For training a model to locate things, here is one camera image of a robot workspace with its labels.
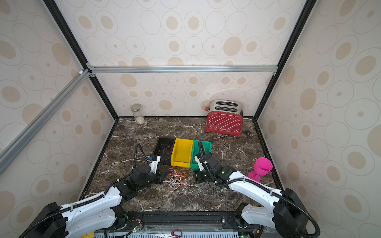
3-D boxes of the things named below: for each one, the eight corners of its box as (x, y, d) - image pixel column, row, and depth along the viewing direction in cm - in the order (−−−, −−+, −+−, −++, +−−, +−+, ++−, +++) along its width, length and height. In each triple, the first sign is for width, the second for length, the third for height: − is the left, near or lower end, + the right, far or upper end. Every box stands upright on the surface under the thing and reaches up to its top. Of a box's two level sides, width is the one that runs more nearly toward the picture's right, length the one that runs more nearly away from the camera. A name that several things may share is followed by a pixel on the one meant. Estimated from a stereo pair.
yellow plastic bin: (171, 167, 95) (169, 161, 89) (176, 144, 106) (175, 138, 100) (189, 169, 94) (189, 163, 88) (192, 146, 105) (192, 139, 99)
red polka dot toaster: (205, 136, 111) (207, 118, 96) (204, 118, 123) (206, 99, 108) (239, 136, 111) (246, 118, 96) (234, 118, 123) (240, 99, 108)
